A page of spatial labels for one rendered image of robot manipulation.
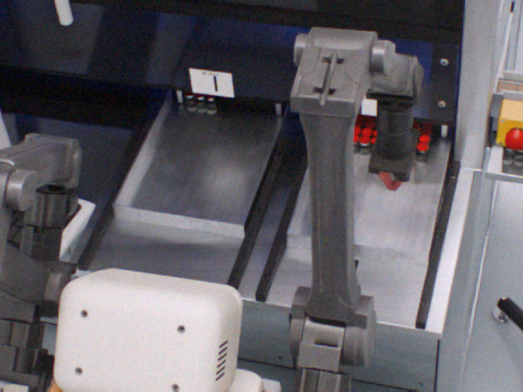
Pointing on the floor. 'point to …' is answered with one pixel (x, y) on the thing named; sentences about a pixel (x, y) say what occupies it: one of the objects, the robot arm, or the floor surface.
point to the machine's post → (480, 21)
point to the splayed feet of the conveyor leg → (505, 309)
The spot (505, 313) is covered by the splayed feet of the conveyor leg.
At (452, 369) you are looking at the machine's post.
